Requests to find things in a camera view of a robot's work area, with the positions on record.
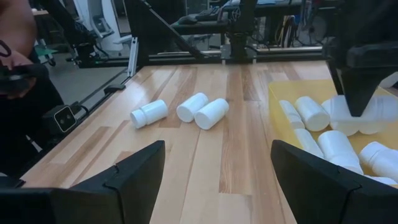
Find black leader arm handle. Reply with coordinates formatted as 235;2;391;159
0;63;50;94

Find white plastic pill bottle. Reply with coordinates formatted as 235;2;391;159
321;95;361;137
294;128;325;159
358;141;398;183
317;129;364;175
359;95;398;136
363;174;398;186
194;98;230;131
279;99;306;130
294;95;331;133
176;91;210;123
129;99;169;129

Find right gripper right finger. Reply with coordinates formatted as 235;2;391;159
270;139;363;224

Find person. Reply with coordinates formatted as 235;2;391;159
0;0;65;178

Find yellow translucent plastic basket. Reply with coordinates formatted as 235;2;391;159
267;78;398;187

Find black cable bundle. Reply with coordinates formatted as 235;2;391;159
276;15;299;47

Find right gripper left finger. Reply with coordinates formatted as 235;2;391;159
70;139;167;224

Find black table-level camera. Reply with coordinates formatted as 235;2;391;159
42;104;82;135

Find silver aluminium bar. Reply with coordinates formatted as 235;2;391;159
127;36;140;78

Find black desk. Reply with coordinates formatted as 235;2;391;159
172;0;312;35

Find black frame bracket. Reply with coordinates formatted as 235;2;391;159
103;83;127;96

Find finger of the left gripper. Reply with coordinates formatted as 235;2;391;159
328;42;398;118

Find person's hand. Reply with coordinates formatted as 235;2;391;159
0;49;37;100

